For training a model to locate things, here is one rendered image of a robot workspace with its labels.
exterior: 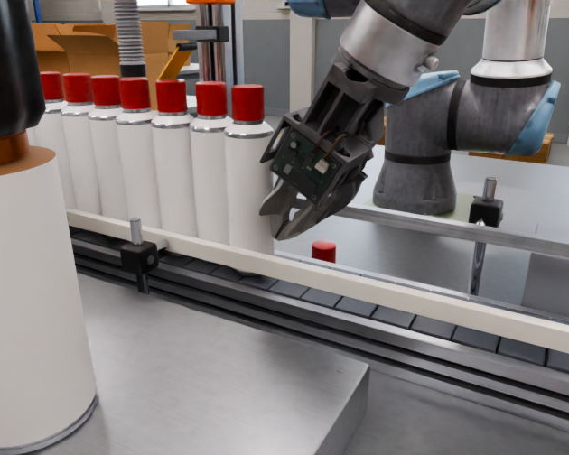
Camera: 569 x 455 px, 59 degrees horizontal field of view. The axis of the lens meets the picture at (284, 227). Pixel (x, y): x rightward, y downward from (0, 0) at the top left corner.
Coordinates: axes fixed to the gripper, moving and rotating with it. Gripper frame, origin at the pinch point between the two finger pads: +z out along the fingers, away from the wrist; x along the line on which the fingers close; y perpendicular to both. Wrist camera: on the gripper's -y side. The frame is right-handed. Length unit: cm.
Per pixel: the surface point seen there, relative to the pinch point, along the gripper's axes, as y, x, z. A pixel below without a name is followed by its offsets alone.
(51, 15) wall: -557, -652, 332
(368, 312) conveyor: 4.0, 12.7, -1.0
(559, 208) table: -54, 29, -5
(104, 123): 2.4, -25.1, 2.9
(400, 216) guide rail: -2.5, 9.2, -8.3
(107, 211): 2.7, -20.4, 13.4
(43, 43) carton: -137, -191, 95
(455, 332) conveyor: 3.5, 19.8, -5.1
